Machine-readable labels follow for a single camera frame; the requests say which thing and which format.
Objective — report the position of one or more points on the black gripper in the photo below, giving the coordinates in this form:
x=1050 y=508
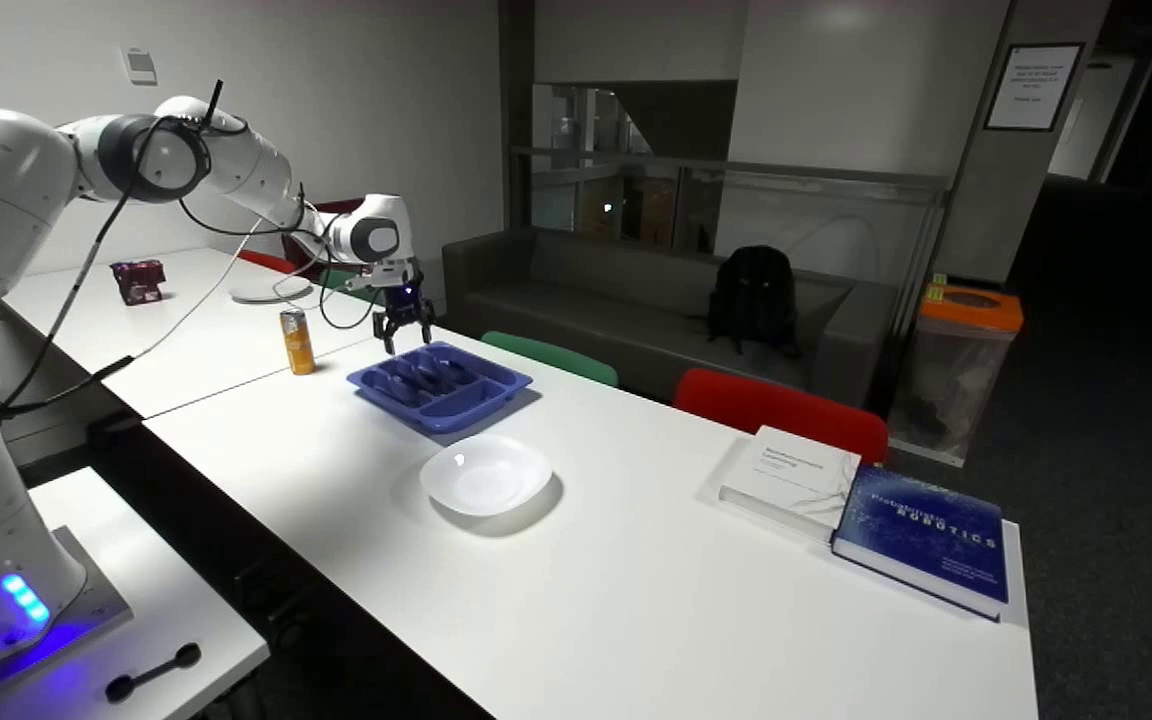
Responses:
x=400 y=305

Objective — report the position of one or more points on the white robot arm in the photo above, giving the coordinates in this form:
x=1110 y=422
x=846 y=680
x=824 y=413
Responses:
x=160 y=159

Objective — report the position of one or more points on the small white plate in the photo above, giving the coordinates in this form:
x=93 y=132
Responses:
x=283 y=289

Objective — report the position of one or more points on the green chair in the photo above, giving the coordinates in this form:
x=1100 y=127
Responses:
x=344 y=282
x=553 y=357

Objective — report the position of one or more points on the blue cutlery tray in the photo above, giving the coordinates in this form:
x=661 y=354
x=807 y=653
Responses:
x=474 y=404

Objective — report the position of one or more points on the amber bottle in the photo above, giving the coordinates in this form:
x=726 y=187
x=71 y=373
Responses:
x=298 y=343

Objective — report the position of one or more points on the red armchair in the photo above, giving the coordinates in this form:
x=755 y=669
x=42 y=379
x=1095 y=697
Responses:
x=285 y=255

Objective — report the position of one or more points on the white bowl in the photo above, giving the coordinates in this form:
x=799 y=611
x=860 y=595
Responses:
x=490 y=482

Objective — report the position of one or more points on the grey sofa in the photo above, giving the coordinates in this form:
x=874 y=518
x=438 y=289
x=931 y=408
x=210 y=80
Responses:
x=646 y=311

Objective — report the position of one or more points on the dark red snack packet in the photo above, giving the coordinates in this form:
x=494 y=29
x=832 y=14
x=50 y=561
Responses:
x=141 y=282

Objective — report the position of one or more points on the black backpack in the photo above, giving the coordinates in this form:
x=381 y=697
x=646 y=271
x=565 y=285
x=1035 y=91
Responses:
x=755 y=299

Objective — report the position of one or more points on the red chair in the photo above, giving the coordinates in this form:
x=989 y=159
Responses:
x=751 y=404

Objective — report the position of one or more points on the white book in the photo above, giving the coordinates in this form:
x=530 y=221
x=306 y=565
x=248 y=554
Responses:
x=785 y=477

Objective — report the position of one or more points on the black wrench tool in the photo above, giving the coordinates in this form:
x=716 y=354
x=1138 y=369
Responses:
x=128 y=680

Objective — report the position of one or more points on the blue book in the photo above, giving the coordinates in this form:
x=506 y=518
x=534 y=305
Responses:
x=924 y=536

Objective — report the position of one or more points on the orange lidded bin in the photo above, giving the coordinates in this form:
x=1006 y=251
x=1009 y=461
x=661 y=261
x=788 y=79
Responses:
x=948 y=373

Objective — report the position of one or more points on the framed wall notice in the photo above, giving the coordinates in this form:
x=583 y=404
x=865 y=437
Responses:
x=1035 y=86

